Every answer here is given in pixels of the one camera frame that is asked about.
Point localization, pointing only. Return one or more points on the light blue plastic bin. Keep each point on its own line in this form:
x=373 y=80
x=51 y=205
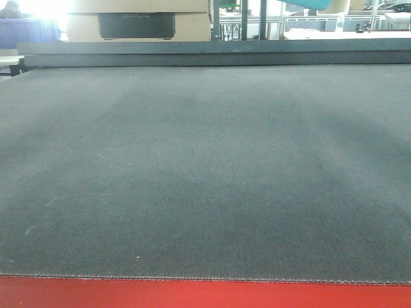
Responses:
x=311 y=4

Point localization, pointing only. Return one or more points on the blue crate far left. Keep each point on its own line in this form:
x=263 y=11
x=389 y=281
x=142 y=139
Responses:
x=33 y=29

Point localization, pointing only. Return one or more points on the white work table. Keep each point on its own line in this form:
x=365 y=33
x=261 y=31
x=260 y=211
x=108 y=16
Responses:
x=311 y=34

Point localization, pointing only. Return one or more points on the dark grey conveyor belt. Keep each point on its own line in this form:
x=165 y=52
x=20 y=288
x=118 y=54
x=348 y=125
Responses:
x=281 y=174

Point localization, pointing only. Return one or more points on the red conveyor edge strip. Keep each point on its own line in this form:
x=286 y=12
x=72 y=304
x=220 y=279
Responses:
x=72 y=292

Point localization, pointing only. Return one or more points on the black conveyor side frame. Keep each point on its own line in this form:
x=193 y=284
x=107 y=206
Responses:
x=216 y=54

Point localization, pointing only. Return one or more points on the brown cardboard box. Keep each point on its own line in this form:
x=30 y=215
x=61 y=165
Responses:
x=132 y=21

